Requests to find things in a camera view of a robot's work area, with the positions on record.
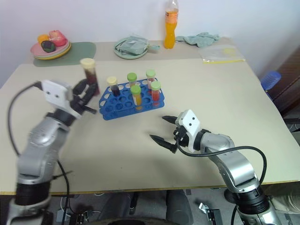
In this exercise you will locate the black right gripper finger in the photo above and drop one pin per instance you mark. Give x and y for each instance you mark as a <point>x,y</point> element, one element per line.
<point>170,119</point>
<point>164,142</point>

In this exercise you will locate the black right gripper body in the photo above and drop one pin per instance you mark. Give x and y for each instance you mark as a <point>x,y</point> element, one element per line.
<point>182,137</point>

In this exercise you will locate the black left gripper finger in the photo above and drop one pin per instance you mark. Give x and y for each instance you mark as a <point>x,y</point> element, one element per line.
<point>92,92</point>
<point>80,87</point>

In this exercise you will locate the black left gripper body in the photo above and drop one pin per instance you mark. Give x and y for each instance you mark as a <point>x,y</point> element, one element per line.
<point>78,104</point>

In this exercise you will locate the yellow-capped dark red test tube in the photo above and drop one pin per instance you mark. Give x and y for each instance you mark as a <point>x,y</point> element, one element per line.
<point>90,70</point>
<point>114,86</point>

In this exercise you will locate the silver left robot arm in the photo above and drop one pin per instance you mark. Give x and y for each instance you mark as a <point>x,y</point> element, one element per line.
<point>39,140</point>

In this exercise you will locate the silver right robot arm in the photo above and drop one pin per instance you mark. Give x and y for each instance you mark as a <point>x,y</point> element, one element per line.
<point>234,164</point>

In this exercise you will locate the blue test tube rack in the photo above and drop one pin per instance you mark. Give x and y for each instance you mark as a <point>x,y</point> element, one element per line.
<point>122,103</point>

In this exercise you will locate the green-capped red test tube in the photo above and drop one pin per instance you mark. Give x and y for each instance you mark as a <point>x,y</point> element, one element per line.
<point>155,90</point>

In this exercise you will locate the green-capped orange test tube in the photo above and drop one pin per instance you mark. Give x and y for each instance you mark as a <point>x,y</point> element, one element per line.
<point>136,95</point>

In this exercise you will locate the green-capped clear test tube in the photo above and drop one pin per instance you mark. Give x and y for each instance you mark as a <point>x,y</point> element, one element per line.
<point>132,78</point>

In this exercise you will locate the green-capped pink test tube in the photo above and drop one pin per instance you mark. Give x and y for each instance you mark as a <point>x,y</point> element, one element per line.
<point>151,76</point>

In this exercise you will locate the green placemat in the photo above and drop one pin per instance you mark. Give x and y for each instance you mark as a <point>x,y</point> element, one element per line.
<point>79,52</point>

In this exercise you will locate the yellow plate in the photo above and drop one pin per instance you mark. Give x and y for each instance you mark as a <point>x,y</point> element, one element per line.
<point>63,54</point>

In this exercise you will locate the green stacked plate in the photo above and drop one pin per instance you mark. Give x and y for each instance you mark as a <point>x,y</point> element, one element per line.
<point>64,51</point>

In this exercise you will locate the pale green plate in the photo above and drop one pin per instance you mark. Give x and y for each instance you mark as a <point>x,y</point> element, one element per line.
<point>122,55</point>

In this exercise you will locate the dark purple toy fruit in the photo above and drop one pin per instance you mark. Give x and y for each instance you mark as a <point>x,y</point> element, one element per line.
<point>48,46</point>

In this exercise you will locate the pink toy peach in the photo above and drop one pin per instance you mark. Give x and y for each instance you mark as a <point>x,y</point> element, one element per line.
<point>57,37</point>

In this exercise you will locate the pink plate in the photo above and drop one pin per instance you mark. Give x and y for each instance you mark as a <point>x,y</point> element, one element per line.
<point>36,50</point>

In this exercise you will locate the orange toy fruit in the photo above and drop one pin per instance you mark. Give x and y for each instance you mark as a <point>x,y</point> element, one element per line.
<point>42,38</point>

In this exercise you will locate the clear packet of green wipes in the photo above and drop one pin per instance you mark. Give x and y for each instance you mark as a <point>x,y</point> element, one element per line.
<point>133,44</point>

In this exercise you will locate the dark rounded grey shape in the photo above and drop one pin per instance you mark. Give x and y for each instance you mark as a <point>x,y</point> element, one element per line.
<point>177,206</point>

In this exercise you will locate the white small connector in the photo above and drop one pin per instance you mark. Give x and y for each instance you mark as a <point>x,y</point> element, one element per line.
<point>203,207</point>

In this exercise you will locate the small teal spoon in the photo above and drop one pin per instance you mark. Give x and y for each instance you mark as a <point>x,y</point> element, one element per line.
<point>154,47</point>

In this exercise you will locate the clear zip plastic bag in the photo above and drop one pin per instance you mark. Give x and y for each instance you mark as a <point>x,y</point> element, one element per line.
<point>220,54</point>

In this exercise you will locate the small black box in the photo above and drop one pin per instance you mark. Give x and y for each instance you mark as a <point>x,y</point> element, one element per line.
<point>213,214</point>

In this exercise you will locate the orange soda bottle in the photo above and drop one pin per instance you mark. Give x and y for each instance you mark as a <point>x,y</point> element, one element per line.
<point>170,32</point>

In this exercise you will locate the green crumpled cloth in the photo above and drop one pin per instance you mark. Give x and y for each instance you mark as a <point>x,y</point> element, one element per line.
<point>201,38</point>

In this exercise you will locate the blue plastic stool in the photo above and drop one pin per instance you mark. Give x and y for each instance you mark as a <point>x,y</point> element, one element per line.
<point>270,79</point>

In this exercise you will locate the brown wooden cabinet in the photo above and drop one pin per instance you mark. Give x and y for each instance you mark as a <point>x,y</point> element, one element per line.
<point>288,86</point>

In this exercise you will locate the beige ribbed object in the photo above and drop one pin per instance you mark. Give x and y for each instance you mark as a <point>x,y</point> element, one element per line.
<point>288,204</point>

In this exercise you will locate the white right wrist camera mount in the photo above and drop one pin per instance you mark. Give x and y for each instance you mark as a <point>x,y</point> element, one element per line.
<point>188,120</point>

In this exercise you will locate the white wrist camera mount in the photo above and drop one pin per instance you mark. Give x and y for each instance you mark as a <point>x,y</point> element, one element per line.
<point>56,92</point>
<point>188,120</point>

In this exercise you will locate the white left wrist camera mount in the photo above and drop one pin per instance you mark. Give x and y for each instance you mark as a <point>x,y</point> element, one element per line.
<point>56,92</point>

